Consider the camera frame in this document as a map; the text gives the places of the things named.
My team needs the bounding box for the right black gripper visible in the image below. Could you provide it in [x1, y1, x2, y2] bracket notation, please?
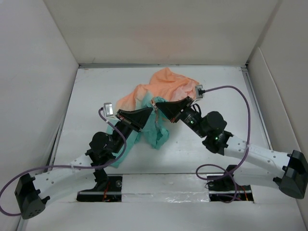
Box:
[156, 96, 207, 138]

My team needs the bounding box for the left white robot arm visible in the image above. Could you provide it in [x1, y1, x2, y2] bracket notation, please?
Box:
[14, 107, 153, 219]

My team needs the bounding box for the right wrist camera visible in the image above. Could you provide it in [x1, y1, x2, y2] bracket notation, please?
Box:
[195, 85, 205, 101]

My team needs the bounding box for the metal rail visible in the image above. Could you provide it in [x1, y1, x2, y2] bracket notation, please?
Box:
[79, 190, 252, 195]

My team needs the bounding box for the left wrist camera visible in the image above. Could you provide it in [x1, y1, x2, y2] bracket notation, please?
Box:
[103, 102, 114, 117]

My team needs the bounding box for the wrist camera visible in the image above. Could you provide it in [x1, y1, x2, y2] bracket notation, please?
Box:
[195, 85, 205, 101]
[103, 102, 114, 117]

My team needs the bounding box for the orange and teal jacket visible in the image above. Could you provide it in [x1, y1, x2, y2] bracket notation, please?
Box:
[105, 67, 200, 168]

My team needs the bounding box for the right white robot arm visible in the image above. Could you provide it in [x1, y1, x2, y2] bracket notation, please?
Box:
[155, 97, 308, 199]

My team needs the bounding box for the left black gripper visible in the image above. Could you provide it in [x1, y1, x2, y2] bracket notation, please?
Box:
[111, 107, 152, 154]

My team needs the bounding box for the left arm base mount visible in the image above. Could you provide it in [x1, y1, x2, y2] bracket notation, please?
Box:
[76, 171, 123, 203]

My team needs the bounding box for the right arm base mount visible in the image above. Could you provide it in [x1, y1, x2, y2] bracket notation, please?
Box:
[205, 173, 254, 203]

